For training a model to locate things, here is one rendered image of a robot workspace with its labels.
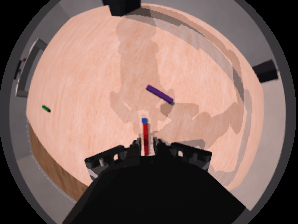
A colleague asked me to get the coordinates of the purple rod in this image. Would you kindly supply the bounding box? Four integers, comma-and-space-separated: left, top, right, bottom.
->
146, 84, 174, 104

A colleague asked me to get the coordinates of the dark red rod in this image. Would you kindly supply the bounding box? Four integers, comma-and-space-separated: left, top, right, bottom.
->
143, 123, 149, 156

